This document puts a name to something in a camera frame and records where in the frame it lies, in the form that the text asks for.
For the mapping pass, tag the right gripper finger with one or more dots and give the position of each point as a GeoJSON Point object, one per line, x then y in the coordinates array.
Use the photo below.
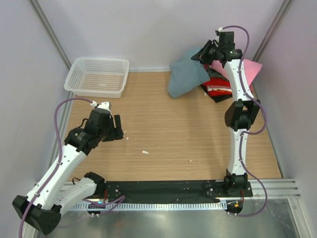
{"type": "Point", "coordinates": [200, 55]}
{"type": "Point", "coordinates": [208, 47]}

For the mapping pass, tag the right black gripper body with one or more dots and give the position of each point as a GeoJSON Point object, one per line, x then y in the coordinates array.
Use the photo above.
{"type": "Point", "coordinates": [210, 59]}

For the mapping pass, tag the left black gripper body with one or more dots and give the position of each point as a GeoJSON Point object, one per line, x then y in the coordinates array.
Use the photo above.
{"type": "Point", "coordinates": [107, 132]}

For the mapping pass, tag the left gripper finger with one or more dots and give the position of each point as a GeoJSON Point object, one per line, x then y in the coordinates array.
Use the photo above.
{"type": "Point", "coordinates": [117, 121]}
{"type": "Point", "coordinates": [113, 134]}

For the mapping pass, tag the blue-grey t shirt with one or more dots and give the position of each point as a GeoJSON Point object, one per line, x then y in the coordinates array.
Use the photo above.
{"type": "Point", "coordinates": [186, 74]}

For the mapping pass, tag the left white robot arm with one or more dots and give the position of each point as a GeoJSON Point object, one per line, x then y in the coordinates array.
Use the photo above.
{"type": "Point", "coordinates": [43, 206]}

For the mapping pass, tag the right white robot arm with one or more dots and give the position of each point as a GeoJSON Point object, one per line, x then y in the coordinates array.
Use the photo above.
{"type": "Point", "coordinates": [239, 117]}

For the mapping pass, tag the grey folded t shirt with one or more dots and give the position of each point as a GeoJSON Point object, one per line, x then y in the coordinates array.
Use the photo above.
{"type": "Point", "coordinates": [214, 74]}

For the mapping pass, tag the red folded t shirt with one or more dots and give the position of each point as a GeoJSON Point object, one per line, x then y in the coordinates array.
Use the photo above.
{"type": "Point", "coordinates": [217, 87]}

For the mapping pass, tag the pink folded t shirt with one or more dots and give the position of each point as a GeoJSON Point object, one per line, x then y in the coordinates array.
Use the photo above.
{"type": "Point", "coordinates": [251, 69]}

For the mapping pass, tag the white plastic basket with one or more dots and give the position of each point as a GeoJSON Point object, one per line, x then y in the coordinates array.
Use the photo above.
{"type": "Point", "coordinates": [97, 77]}

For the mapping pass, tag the black folded t shirt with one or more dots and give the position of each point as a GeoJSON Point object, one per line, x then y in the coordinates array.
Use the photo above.
{"type": "Point", "coordinates": [220, 98]}

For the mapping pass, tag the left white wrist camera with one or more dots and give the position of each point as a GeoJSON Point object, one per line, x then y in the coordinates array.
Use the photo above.
{"type": "Point", "coordinates": [106, 106]}

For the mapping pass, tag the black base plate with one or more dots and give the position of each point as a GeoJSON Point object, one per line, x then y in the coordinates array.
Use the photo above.
{"type": "Point", "coordinates": [173, 192]}

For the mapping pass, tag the right aluminium corner post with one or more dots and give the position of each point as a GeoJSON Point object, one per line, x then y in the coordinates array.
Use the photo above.
{"type": "Point", "coordinates": [282, 11]}

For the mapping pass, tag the aluminium corner post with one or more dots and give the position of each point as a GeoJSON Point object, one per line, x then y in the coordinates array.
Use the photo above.
{"type": "Point", "coordinates": [50, 32]}
{"type": "Point", "coordinates": [282, 11]}

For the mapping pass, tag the white slotted cable duct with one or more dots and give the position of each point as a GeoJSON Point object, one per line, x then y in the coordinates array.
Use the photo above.
{"type": "Point", "coordinates": [85, 206]}

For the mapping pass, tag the left aluminium corner post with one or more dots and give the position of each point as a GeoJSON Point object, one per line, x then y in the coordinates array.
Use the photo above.
{"type": "Point", "coordinates": [50, 32]}

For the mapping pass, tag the aluminium rail frame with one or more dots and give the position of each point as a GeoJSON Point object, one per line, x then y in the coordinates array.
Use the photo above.
{"type": "Point", "coordinates": [270, 188]}

